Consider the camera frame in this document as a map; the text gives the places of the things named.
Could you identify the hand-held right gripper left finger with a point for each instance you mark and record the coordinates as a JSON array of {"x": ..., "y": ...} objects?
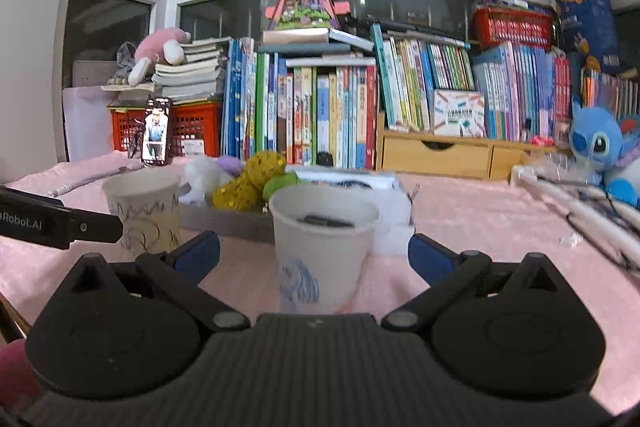
[{"x": 197, "y": 254}]

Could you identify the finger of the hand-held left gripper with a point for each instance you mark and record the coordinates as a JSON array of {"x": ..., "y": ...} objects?
[{"x": 97, "y": 228}]

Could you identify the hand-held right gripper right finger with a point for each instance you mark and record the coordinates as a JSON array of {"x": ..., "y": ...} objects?
[{"x": 429, "y": 257}]

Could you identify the grey cardboard box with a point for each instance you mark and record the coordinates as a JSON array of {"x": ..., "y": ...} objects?
[{"x": 225, "y": 219}]

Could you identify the white fluffy plush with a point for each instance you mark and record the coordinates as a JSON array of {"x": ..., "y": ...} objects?
[{"x": 205, "y": 179}]

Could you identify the yellow sequin cloth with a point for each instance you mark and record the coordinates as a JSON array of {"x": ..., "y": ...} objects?
[{"x": 250, "y": 184}]

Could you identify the purple plush toy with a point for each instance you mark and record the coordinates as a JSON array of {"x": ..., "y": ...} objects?
[{"x": 231, "y": 165}]

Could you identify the green scrunchie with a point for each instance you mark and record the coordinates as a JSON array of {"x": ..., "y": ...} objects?
[{"x": 280, "y": 186}]

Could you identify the white paper cup crayon drawing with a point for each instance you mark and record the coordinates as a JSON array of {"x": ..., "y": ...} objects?
[{"x": 320, "y": 267}]

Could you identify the paper cup black scribbles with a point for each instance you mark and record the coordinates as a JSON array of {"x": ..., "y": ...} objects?
[{"x": 142, "y": 217}]

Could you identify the pink striped tablecloth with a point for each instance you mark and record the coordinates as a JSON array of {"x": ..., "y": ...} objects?
[{"x": 475, "y": 217}]

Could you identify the toy bicycle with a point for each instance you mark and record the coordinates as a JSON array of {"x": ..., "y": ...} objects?
[{"x": 135, "y": 139}]

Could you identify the red plastic crate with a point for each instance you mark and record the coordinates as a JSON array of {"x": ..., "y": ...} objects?
[
  {"x": 197, "y": 127},
  {"x": 125, "y": 129}
]

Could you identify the wooden drawer organizer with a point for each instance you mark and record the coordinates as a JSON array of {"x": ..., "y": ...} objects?
[{"x": 435, "y": 154}]

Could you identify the white storage box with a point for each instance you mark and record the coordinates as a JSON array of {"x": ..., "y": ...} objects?
[{"x": 87, "y": 117}]

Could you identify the smartphone in dark case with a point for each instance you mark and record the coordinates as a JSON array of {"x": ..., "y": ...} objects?
[{"x": 156, "y": 132}]

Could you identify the white paper scrap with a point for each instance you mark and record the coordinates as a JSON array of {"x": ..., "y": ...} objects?
[{"x": 570, "y": 241}]

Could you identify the small black box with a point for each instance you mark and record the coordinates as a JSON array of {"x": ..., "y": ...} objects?
[{"x": 325, "y": 159}]

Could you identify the white printer box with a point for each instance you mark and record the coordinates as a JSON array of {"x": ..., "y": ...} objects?
[{"x": 457, "y": 113}]

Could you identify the person's magenta trouser leg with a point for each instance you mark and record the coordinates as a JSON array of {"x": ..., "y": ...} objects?
[{"x": 15, "y": 372}]

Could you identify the white pipe rack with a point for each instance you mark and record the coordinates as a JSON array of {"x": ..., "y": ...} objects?
[{"x": 575, "y": 202}]

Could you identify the small pink toy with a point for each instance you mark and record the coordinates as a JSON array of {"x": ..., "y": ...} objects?
[{"x": 542, "y": 141}]

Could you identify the clear plastic wrapper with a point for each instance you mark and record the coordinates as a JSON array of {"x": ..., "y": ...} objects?
[{"x": 565, "y": 164}]

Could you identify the grey plush toy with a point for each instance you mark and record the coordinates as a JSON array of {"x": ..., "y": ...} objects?
[{"x": 122, "y": 62}]

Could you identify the row of tall picture books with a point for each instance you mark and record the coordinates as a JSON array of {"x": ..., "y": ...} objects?
[{"x": 300, "y": 112}]

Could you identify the stack of lying books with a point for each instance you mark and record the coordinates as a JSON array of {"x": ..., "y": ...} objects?
[{"x": 192, "y": 72}]

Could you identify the pink white plush toy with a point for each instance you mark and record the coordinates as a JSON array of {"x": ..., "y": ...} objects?
[{"x": 157, "y": 47}]

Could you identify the blue alien plush toy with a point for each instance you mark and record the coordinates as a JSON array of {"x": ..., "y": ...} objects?
[{"x": 600, "y": 142}]

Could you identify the red plastic basket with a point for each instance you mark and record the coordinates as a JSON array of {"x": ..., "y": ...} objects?
[{"x": 512, "y": 29}]

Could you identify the row of thin booklets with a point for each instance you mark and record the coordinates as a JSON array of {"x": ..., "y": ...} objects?
[{"x": 610, "y": 94}]

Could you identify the blue cardboard box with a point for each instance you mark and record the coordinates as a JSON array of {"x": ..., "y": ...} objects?
[{"x": 587, "y": 27}]

